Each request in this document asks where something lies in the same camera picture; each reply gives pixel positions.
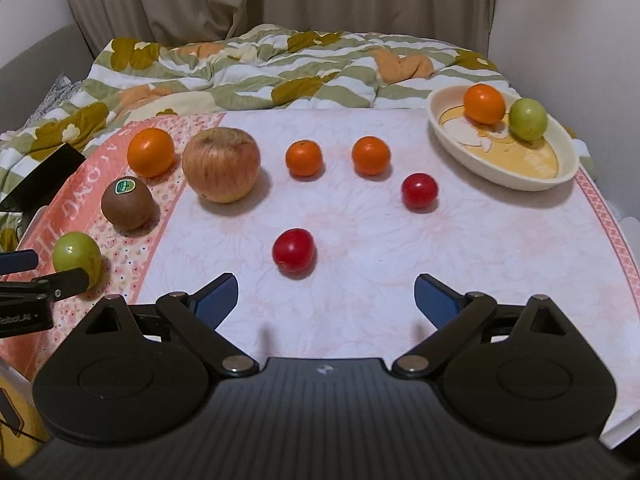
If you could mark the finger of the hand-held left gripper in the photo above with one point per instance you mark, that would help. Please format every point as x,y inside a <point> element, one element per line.
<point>65,285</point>
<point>17,261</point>

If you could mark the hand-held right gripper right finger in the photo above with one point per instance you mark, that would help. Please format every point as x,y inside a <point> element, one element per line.
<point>434,300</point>

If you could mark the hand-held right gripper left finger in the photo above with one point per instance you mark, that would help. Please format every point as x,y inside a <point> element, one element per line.
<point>220,300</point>

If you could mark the small green apple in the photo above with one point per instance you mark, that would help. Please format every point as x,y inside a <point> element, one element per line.
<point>75,255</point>
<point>527,119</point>

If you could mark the red tomato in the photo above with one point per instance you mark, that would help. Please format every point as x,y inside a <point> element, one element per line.
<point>294,252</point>
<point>420,190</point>

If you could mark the brown kiwi with green sticker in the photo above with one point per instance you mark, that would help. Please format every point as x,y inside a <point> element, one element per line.
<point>127,205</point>

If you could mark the yellow-brown pear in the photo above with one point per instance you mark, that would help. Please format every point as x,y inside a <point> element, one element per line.
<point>221,165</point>

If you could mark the large orange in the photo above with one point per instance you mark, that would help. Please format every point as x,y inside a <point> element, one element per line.
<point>150,152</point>

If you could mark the small tangerine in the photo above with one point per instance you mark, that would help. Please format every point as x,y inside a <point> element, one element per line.
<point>370,155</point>
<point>304,158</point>

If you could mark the cream oval bowl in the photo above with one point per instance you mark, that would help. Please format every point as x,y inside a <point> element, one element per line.
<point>545,162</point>

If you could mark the pink floral printed towel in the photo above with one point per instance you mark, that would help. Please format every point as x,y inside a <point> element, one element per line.
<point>350,285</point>

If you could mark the black flat object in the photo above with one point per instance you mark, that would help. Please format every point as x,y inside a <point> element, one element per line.
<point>42,175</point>

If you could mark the yellow object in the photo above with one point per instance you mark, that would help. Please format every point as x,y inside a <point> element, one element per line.
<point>10,410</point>

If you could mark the grey patterned pillow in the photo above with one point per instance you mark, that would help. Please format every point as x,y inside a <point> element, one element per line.
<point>52,95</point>

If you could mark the grey headboard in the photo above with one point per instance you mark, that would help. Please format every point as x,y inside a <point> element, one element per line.
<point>30,60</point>

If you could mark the medium orange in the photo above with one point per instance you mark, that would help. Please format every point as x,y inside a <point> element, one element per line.
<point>484,104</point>

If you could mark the green striped floral blanket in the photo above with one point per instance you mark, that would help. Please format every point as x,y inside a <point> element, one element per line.
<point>250,75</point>

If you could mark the beige curtain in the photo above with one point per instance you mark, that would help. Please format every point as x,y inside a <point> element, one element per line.
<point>300,0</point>

